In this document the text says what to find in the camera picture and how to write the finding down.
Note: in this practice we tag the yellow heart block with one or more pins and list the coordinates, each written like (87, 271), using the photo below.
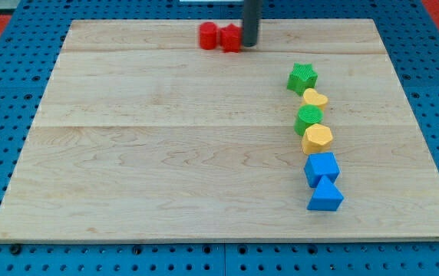
(312, 97)

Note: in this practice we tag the light wooden board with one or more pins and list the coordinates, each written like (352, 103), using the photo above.
(143, 137)

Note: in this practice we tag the green cylinder block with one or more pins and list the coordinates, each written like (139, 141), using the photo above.
(306, 116)

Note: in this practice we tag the yellow hexagon block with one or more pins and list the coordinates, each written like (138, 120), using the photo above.
(317, 139)

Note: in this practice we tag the red star block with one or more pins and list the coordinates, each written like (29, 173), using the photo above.
(230, 38)

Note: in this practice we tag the blue cube block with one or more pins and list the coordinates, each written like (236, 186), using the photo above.
(321, 164)

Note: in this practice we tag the green star block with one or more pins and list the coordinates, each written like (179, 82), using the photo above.
(302, 77)

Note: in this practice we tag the red cylinder block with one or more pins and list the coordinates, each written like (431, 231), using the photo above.
(208, 35)

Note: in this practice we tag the blue triangle block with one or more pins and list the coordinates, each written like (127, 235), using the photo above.
(326, 196)

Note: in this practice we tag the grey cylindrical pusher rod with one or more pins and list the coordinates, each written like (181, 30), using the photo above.
(252, 12)

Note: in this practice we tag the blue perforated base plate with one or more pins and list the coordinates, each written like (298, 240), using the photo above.
(29, 48)

